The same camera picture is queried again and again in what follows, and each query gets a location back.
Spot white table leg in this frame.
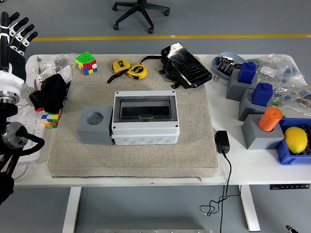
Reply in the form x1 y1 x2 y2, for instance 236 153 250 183
62 187 82 233
238 184 261 232

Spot grey block with round hole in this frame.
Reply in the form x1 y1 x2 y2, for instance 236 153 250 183
77 105 114 146

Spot blue plastic bin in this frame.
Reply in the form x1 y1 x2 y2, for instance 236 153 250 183
276 118 311 166

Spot white plastic junction box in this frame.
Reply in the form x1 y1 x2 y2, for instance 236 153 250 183
111 90 181 146

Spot black adapter cord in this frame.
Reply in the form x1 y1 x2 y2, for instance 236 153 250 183
199 152 241 233

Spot clear bag of mixed parts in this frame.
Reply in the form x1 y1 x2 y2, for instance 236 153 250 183
272 79 311 108

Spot blue square battery block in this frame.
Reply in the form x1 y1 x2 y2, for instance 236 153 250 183
251 83 274 107
237 62 258 85

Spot clear bag with white labels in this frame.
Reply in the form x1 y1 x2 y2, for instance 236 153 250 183
258 65 279 83

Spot yellow lemon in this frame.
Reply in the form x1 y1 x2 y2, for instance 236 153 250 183
284 127 308 154

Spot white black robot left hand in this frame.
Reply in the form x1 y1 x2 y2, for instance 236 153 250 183
0 11 39 95

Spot smoky transparent box lid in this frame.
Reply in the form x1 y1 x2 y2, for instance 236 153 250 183
118 96 173 121

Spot black desk control panel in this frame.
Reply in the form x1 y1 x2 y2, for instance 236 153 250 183
269 183 311 190

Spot orange cylinder battery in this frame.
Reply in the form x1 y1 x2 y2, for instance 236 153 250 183
258 107 284 133

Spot grey-brown fabric mat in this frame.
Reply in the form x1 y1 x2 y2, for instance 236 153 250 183
47 54 219 179

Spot grey holder block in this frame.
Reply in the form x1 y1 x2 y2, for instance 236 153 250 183
241 114 285 150
238 88 274 121
226 70 258 100

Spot large clear bag blue parts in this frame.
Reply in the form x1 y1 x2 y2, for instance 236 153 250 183
266 53 307 82

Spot black office chair base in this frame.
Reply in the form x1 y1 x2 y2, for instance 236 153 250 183
112 0 171 34

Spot black strap bag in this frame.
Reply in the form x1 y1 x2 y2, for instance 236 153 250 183
140 55 189 89

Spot clear bag of metal nuts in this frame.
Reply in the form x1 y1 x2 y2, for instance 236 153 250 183
50 54 76 73

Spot glossy black rectangular pouch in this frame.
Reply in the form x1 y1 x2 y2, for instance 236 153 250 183
160 42 213 89

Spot light blue bowl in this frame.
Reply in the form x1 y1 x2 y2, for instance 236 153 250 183
211 51 247 81

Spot clear bag of blue parts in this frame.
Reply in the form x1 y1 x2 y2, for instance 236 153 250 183
247 57 265 71

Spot black cloth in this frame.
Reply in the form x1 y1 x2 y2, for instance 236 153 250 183
29 74 68 114

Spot clear bag with label cards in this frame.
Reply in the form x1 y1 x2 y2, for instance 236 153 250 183
30 60 73 91

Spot black power adapter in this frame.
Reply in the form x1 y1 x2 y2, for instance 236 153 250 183
215 130 231 154

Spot small colourful puzzle cube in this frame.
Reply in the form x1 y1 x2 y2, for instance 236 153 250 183
40 109 62 130

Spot white power strip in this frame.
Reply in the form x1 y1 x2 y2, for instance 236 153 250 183
13 106 46 163

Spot dark printed small packets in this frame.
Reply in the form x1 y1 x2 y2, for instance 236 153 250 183
216 56 237 73

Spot large colourful puzzle cube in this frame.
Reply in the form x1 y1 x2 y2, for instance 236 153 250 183
74 51 98 76

